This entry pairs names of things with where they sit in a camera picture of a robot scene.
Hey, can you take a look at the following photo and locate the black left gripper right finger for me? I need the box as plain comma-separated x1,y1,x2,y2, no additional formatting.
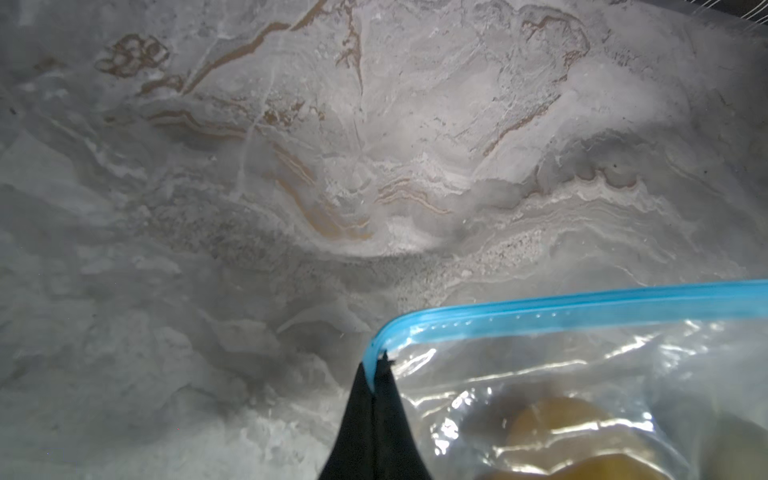
373,353,431,480

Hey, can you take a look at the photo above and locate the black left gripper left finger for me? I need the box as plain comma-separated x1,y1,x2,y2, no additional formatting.
318,364,375,480

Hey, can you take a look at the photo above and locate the yellow toy potato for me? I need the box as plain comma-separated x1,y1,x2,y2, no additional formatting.
483,397,671,479

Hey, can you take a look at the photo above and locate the clear zip bag blue zipper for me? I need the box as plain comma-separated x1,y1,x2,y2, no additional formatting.
362,280,767,479

